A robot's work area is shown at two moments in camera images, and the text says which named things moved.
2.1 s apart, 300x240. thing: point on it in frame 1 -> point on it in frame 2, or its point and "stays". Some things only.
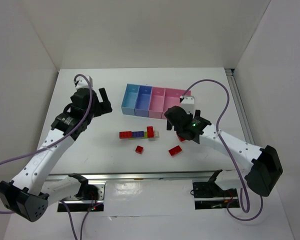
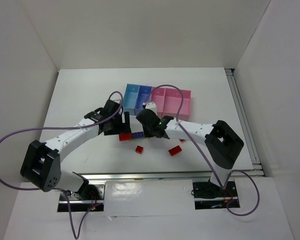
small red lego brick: x=139 y=149 stays
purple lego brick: x=138 y=134 stays
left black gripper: x=101 y=105 -> x=126 y=122
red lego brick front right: x=175 y=150 stays
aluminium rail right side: x=230 y=73 stays
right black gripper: x=178 y=124 -> x=145 y=127
